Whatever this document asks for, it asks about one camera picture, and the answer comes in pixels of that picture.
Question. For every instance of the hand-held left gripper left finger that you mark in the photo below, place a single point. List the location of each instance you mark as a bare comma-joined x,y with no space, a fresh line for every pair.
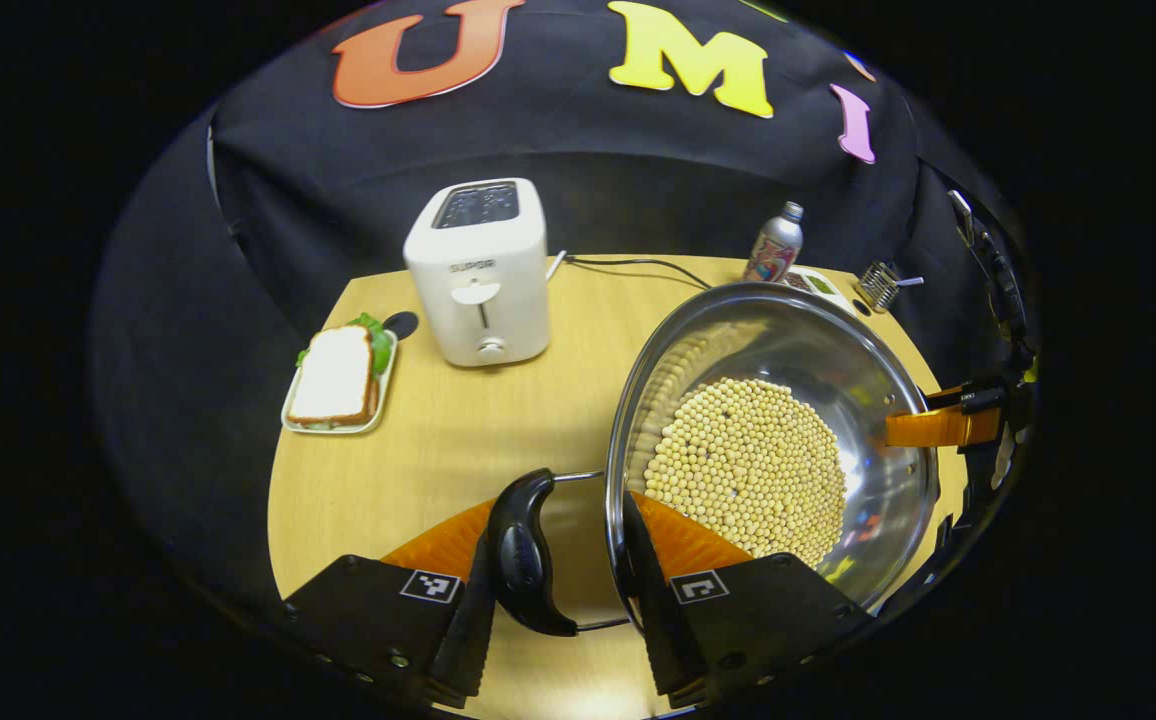
368,610

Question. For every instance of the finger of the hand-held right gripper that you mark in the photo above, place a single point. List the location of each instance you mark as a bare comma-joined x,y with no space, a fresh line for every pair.
978,397
938,428

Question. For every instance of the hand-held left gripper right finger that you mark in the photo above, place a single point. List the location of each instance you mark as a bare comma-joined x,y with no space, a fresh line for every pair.
653,620

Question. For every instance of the stainless steel pot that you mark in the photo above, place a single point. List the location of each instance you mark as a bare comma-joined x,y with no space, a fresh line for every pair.
788,330

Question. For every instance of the white divided bean tray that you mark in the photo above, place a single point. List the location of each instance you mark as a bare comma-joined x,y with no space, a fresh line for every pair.
823,285

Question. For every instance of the soybeans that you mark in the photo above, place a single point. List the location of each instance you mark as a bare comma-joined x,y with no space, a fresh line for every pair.
748,460

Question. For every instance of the small sandwich plate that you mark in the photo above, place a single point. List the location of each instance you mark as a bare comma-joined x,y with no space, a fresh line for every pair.
378,405

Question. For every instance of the sandwich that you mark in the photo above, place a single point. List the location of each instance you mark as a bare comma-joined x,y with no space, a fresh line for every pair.
333,375

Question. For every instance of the silver drink bottle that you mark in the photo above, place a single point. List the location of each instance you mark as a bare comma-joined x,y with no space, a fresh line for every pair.
773,250

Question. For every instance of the black table grommet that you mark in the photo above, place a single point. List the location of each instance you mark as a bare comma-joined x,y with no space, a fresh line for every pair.
401,324

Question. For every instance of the white toaster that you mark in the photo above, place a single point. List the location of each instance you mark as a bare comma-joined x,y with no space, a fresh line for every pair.
478,290

